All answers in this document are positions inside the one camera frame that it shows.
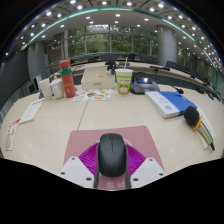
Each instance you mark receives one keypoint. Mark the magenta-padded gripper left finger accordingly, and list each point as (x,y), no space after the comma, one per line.
(76,170)

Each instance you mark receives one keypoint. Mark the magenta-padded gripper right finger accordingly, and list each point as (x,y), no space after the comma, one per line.
(146,169)

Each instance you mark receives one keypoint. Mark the black computer mouse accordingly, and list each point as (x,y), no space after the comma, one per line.
(112,155)

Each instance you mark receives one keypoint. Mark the pink mouse pad with drawing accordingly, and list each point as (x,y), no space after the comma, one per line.
(83,140)

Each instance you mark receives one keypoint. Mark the black handheld microphone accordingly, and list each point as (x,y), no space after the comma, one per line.
(191,116)

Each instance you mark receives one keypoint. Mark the blue and white book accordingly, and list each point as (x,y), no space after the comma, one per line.
(173,101)

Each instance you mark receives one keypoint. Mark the red and white fan booklet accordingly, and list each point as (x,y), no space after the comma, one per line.
(12,133)

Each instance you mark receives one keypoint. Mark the white printed paper document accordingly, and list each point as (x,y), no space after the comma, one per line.
(31,111)

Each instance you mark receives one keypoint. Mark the colourful printed leaflet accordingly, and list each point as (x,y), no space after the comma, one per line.
(91,95)

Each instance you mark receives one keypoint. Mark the white lidded ceramic mug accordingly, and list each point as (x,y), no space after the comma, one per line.
(57,89)

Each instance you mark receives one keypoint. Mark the dark grey conference phone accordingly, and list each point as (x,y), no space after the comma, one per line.
(144,85)

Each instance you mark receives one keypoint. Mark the white paper cup stack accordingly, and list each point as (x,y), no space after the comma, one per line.
(45,90)

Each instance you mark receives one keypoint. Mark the black gooseneck desk microphone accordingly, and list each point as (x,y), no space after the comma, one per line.
(180,90)

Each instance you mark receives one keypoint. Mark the red thermos bottle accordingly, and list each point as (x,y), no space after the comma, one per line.
(68,81)

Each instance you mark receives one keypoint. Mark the green and white drink cup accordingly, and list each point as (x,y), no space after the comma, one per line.
(124,81)

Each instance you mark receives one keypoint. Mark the white cardboard box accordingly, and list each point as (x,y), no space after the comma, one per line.
(96,80)

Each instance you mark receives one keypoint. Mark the white upright floor appliance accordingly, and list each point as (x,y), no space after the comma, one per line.
(37,82)

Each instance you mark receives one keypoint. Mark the black office chairs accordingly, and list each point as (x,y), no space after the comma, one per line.
(173,65)

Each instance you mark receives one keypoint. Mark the ceiling lights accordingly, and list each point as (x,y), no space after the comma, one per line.
(100,10)

